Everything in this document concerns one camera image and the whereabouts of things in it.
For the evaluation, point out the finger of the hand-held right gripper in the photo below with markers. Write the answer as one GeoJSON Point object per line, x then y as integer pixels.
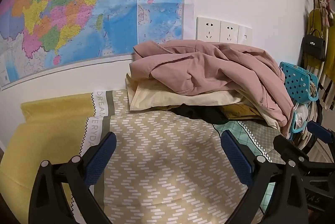
{"type": "Point", "coordinates": [320, 132]}
{"type": "Point", "coordinates": [288, 148]}

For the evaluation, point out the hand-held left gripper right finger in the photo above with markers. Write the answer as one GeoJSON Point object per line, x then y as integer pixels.
{"type": "Point", "coordinates": [236, 158]}

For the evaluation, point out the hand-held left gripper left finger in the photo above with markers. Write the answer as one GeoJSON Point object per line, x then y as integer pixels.
{"type": "Point", "coordinates": [100, 153]}

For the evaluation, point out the pink jacket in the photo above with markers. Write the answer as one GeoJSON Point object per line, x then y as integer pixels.
{"type": "Point", "coordinates": [209, 69]}

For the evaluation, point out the blue perforated plastic basket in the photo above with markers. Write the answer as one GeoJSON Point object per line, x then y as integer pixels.
{"type": "Point", "coordinates": [298, 125]}
{"type": "Point", "coordinates": [298, 80]}

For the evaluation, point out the mustard yellow garment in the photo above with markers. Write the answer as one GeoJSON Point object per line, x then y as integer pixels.
{"type": "Point", "coordinates": [240, 111]}

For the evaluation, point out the black garment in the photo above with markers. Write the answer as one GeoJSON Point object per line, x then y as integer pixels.
{"type": "Point", "coordinates": [199, 112]}

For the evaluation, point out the patterned bed sheet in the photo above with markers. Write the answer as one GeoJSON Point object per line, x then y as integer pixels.
{"type": "Point", "coordinates": [162, 161]}

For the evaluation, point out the cream garment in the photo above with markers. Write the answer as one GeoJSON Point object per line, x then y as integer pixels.
{"type": "Point", "coordinates": [157, 98]}

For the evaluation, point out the black handbag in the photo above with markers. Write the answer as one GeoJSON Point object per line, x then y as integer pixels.
{"type": "Point", "coordinates": [312, 47]}

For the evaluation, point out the yellow hanging garment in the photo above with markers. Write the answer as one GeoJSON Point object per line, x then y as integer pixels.
{"type": "Point", "coordinates": [315, 19]}

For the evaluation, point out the plush doll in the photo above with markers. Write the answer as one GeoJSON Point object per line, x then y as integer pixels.
{"type": "Point", "coordinates": [325, 8]}

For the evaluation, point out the white wall switch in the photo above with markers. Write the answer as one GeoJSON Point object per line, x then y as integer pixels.
{"type": "Point", "coordinates": [245, 35]}

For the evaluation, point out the white wall socket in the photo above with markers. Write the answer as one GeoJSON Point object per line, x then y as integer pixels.
{"type": "Point", "coordinates": [229, 32]}
{"type": "Point", "coordinates": [208, 29]}

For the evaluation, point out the colourful wall map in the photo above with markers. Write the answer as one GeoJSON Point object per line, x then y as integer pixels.
{"type": "Point", "coordinates": [78, 9]}

